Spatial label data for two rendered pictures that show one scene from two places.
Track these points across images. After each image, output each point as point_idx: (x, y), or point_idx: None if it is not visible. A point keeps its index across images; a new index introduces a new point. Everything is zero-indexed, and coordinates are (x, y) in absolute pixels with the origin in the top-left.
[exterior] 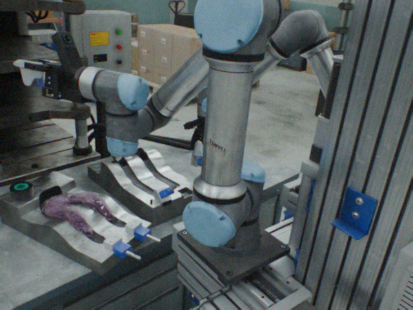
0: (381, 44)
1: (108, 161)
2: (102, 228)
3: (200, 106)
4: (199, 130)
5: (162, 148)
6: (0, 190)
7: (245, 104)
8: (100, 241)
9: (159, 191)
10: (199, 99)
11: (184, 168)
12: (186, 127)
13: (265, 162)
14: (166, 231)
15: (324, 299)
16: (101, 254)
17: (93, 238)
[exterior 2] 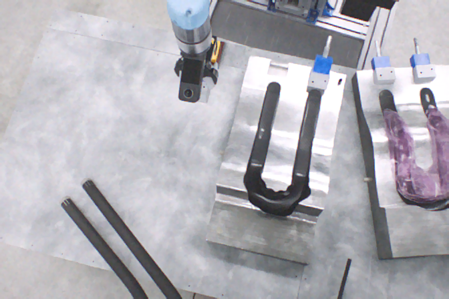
0: None
1: (316, 195)
2: (410, 107)
3: (210, 31)
4: (210, 54)
5: (117, 245)
6: None
7: None
8: (425, 95)
9: (326, 74)
10: (208, 26)
11: (164, 157)
12: (200, 93)
13: (52, 63)
14: (331, 70)
15: None
16: (442, 73)
17: (429, 103)
